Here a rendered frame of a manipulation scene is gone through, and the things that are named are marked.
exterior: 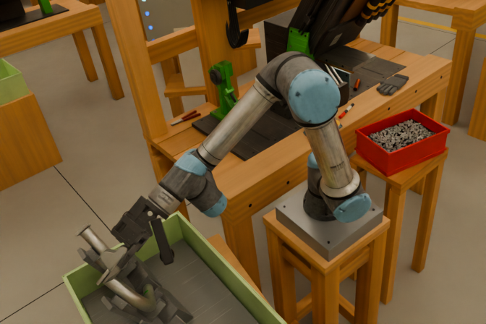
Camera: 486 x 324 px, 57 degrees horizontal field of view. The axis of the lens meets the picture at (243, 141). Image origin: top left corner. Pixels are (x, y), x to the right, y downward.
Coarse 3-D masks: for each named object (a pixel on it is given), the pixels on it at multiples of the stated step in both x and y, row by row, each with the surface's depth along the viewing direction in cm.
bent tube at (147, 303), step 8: (112, 280) 106; (120, 280) 107; (112, 288) 106; (120, 288) 106; (128, 288) 107; (144, 288) 128; (152, 288) 127; (120, 296) 106; (128, 296) 106; (136, 296) 107; (144, 296) 121; (152, 296) 118; (136, 304) 107; (144, 304) 108; (152, 304) 111
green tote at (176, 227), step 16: (176, 224) 155; (176, 240) 158; (192, 240) 151; (144, 256) 152; (208, 256) 143; (80, 272) 138; (96, 272) 142; (224, 272) 137; (80, 288) 141; (96, 288) 145; (240, 288) 130; (80, 304) 127; (256, 304) 125; (272, 320) 120
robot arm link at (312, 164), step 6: (312, 156) 142; (312, 162) 140; (312, 168) 140; (318, 168) 138; (312, 174) 142; (318, 174) 139; (312, 180) 142; (318, 180) 139; (312, 186) 145; (318, 186) 139; (318, 192) 145
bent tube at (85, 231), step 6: (84, 228) 118; (78, 234) 118; (84, 234) 119; (90, 234) 119; (90, 240) 119; (96, 240) 119; (96, 246) 119; (102, 246) 119; (102, 252) 119; (126, 264) 126
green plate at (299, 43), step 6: (294, 30) 196; (294, 36) 197; (300, 36) 194; (306, 36) 191; (288, 42) 200; (294, 42) 197; (300, 42) 195; (306, 42) 192; (288, 48) 201; (294, 48) 198; (300, 48) 195; (306, 48) 193; (312, 54) 199
